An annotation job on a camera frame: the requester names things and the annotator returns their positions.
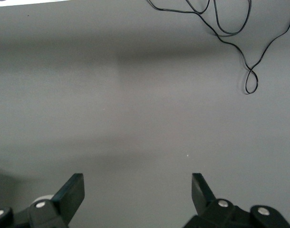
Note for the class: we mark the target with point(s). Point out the grey table mat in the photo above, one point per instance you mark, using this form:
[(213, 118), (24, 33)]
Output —
[(135, 107)]

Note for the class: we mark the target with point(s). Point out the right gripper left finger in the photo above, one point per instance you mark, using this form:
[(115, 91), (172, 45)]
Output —
[(64, 202)]

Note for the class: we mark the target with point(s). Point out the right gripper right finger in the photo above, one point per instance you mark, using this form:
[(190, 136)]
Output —
[(206, 202)]

